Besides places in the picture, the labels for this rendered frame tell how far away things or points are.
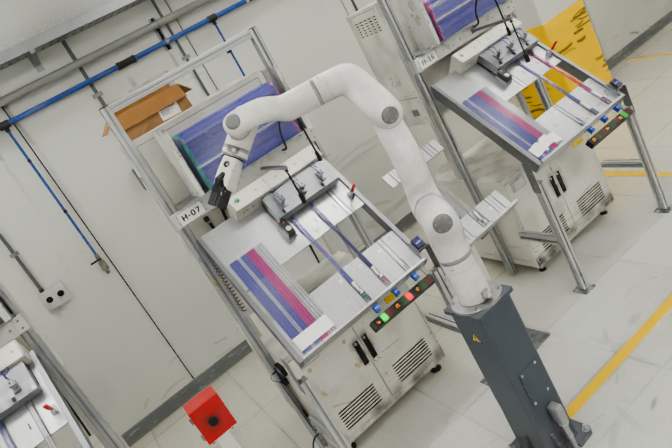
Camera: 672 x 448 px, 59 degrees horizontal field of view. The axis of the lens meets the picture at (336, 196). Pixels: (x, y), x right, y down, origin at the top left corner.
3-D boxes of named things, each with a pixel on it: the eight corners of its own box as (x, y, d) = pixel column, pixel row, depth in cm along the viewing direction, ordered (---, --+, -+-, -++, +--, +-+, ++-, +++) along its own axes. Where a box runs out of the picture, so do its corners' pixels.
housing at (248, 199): (323, 171, 284) (323, 153, 272) (239, 228, 266) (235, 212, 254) (312, 161, 287) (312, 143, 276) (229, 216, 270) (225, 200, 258)
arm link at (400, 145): (428, 240, 197) (417, 225, 212) (460, 224, 196) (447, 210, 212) (362, 107, 183) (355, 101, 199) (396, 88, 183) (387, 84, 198)
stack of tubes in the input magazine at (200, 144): (302, 131, 273) (273, 79, 265) (209, 190, 254) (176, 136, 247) (291, 132, 284) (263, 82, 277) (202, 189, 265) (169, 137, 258)
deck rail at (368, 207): (426, 264, 257) (428, 257, 252) (422, 266, 256) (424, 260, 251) (320, 162, 286) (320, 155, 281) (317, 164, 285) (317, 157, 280)
